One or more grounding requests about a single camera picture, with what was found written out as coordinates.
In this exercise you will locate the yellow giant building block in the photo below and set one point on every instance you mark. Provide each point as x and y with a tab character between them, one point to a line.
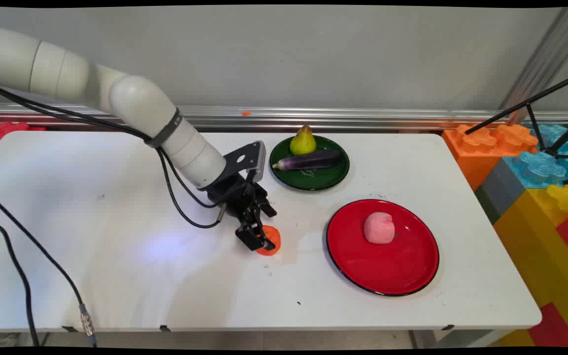
545	246

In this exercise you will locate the horizontal aluminium rail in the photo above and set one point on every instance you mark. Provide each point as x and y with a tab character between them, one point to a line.
363	118

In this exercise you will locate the orange toy fruit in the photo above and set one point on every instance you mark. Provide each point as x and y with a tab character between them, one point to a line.
273	241

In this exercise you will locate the dark green round plate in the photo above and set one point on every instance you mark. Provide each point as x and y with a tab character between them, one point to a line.
313	180

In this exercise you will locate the orange giant building block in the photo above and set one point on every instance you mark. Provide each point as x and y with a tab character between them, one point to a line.
476	153

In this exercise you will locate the yellow toy pear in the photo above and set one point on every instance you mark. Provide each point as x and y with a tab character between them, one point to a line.
303	143

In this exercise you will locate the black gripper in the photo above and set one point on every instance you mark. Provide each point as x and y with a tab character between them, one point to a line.
234	195

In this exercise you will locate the light blue giant building block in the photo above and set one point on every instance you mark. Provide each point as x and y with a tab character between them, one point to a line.
540	167

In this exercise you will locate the black table edge clip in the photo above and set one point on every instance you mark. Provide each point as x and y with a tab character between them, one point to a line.
164	328

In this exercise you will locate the pink toy peach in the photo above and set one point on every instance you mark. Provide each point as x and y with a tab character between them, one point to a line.
379	228

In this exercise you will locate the black tripod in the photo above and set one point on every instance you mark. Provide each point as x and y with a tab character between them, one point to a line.
530	106

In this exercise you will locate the grey giant building block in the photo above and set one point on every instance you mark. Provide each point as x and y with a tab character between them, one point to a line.
498	192

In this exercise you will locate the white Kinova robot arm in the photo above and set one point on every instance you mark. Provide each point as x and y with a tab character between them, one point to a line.
141	106

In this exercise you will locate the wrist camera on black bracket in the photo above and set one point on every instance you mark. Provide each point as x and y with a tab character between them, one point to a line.
247	158

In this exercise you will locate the purple toy eggplant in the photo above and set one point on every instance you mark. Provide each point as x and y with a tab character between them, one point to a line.
308	160

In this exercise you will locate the red round plate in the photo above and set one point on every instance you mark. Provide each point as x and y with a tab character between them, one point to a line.
387	268

